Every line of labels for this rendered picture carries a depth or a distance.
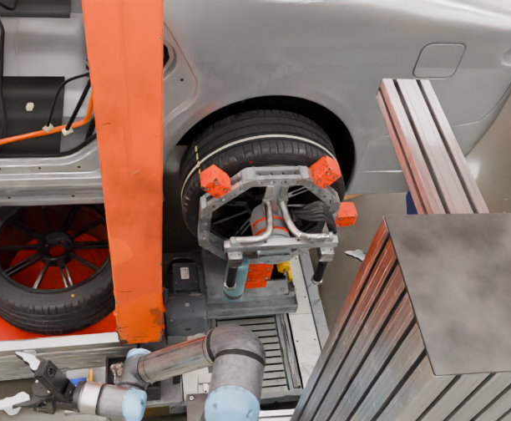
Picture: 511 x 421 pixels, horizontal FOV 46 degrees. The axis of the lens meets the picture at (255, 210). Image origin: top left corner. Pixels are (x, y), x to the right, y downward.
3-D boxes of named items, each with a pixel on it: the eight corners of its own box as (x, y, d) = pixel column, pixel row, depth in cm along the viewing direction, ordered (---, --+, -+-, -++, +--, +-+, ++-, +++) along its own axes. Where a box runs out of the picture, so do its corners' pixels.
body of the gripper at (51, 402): (29, 411, 147) (78, 420, 147) (25, 393, 141) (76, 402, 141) (42, 384, 152) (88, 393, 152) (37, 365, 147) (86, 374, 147)
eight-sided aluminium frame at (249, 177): (317, 248, 264) (347, 163, 222) (321, 261, 260) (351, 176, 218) (194, 255, 254) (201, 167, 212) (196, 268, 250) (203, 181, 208)
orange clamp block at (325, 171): (320, 174, 227) (337, 160, 222) (324, 190, 222) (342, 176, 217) (307, 168, 223) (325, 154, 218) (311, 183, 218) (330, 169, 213)
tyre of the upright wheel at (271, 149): (278, 226, 290) (363, 136, 249) (287, 267, 276) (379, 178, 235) (153, 195, 258) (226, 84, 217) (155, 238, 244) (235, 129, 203)
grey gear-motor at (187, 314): (197, 276, 306) (200, 235, 279) (205, 352, 280) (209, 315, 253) (161, 279, 302) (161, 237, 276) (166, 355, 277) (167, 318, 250)
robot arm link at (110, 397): (140, 429, 147) (139, 417, 141) (96, 421, 147) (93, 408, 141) (148, 398, 152) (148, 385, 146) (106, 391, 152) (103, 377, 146)
